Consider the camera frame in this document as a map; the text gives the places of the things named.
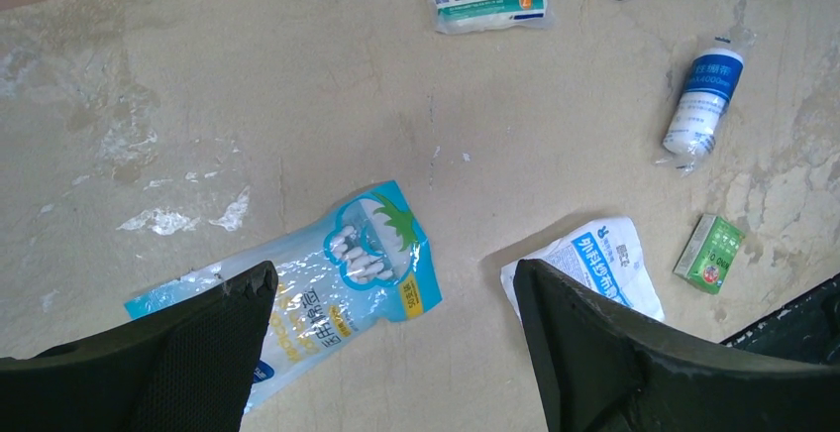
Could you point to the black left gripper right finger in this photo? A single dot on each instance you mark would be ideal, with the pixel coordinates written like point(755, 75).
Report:
point(601, 366)

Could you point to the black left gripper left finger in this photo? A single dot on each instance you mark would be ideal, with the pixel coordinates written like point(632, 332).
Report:
point(187, 367)

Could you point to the small green medicine box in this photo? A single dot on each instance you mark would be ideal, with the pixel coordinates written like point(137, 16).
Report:
point(709, 253)

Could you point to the white gauze dressing packet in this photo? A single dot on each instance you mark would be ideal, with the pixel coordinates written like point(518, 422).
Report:
point(605, 256)

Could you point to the blue cotton swab bag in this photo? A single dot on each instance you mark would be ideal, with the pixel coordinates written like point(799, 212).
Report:
point(367, 260)

